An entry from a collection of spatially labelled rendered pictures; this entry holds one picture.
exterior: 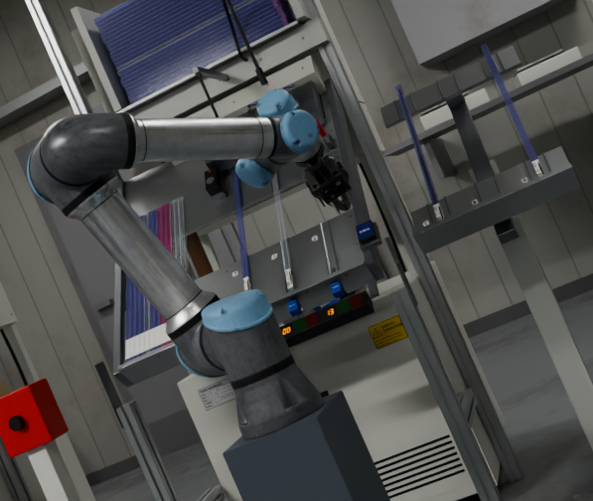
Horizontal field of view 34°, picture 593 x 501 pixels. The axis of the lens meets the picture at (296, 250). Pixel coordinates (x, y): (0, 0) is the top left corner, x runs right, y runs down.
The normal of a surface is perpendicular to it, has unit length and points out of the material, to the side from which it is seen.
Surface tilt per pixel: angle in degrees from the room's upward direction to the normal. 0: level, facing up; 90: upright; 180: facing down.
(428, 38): 90
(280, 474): 90
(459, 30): 90
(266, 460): 90
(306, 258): 44
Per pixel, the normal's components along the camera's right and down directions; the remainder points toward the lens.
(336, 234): -0.45, -0.59
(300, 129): 0.44, -0.20
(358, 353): -0.23, 0.09
